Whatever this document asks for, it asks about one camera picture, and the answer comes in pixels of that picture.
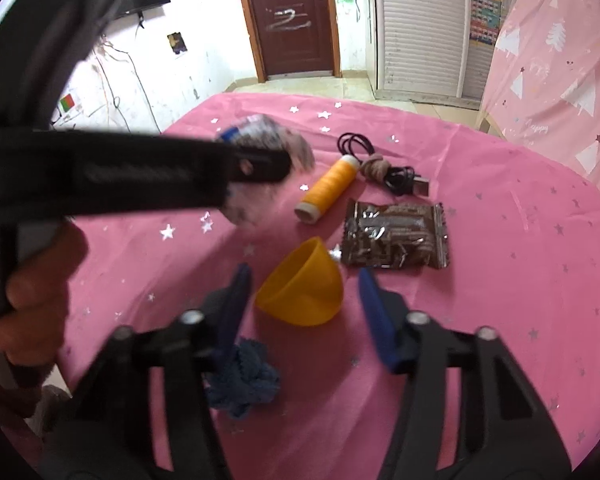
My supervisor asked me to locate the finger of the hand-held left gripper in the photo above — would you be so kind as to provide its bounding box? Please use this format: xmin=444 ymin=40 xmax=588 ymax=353
xmin=225 ymin=147 xmax=292 ymax=183

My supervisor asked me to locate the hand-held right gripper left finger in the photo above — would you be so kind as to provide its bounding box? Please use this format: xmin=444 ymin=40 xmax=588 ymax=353
xmin=42 ymin=262 xmax=255 ymax=480

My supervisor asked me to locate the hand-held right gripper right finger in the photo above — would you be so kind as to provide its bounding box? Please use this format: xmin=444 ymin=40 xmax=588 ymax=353
xmin=357 ymin=267 xmax=573 ymax=480

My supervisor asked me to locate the clear plastic wrapper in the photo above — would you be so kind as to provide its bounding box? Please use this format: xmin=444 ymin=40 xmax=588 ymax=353
xmin=215 ymin=114 xmax=316 ymax=228

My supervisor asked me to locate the blue knit ball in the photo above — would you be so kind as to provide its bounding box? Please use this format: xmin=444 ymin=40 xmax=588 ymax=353
xmin=204 ymin=337 xmax=282 ymax=418

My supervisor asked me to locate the orange plastic cup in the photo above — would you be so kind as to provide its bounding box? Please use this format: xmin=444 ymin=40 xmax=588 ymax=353
xmin=255 ymin=237 xmax=343 ymax=327

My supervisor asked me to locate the person's left hand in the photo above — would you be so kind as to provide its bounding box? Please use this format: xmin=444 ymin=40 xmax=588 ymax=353
xmin=0 ymin=220 xmax=88 ymax=366

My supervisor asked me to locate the orange thread spool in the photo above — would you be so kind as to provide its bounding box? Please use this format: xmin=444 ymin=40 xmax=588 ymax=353
xmin=294 ymin=154 xmax=358 ymax=223

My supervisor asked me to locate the brown snack packet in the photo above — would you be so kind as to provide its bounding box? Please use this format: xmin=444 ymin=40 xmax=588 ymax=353
xmin=341 ymin=199 xmax=452 ymax=270

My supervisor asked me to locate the pink starred tablecloth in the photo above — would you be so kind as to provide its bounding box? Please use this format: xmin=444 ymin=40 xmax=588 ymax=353
xmin=57 ymin=92 xmax=600 ymax=480

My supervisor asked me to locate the white louvered wardrobe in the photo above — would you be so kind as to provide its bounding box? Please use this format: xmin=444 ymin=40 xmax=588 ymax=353
xmin=367 ymin=0 xmax=506 ymax=106

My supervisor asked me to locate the colourful chart poster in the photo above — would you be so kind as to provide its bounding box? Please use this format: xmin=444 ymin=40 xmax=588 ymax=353
xmin=470 ymin=0 xmax=503 ymax=43

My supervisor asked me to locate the pink tree print curtain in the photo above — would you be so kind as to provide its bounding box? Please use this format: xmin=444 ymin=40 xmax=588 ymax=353
xmin=480 ymin=0 xmax=600 ymax=206

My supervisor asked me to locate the brown hair tie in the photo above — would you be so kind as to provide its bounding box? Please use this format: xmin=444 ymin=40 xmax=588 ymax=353
xmin=359 ymin=154 xmax=392 ymax=181

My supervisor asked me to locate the black usb cable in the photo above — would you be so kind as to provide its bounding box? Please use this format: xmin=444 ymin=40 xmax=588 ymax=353
xmin=337 ymin=132 xmax=431 ymax=197

